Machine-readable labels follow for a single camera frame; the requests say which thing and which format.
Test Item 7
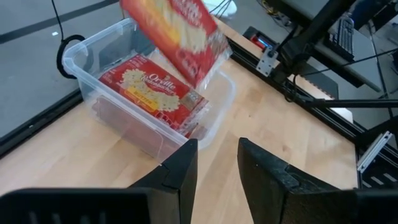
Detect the grey keyboard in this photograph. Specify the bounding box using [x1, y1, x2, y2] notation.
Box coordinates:
[335, 15, 356, 62]

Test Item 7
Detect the black aluminium table frame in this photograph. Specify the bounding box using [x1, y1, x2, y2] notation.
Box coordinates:
[0, 26, 398, 194]

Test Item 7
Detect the clear plastic bin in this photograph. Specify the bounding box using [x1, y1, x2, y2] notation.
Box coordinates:
[61, 17, 236, 164]

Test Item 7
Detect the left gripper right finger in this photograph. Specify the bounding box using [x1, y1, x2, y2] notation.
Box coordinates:
[238, 138, 398, 224]

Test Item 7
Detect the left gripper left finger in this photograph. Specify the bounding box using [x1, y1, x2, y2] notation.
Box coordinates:
[0, 139, 199, 224]

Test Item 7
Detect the red popcorn bag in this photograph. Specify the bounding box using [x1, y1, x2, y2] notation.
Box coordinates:
[119, 0, 233, 90]
[98, 53, 210, 138]

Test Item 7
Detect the black coiled cable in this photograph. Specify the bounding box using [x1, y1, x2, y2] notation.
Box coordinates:
[50, 0, 94, 80]

